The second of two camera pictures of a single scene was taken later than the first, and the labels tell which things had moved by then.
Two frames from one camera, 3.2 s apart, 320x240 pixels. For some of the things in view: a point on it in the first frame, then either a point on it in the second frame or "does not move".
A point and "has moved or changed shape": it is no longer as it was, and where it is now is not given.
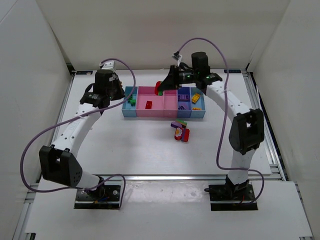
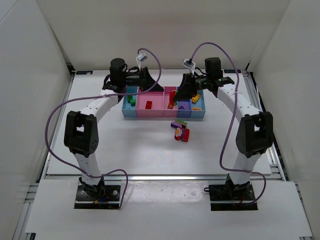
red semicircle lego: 157,86 has moved or changed shape
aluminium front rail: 176,177 does not move
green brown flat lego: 182,122 does not move
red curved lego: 148,105 does not move
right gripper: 175,78 -> 190,82
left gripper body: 117,89 -> 144,78
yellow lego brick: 195,97 does not move
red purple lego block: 185,135 does not move
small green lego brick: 133,102 does not move
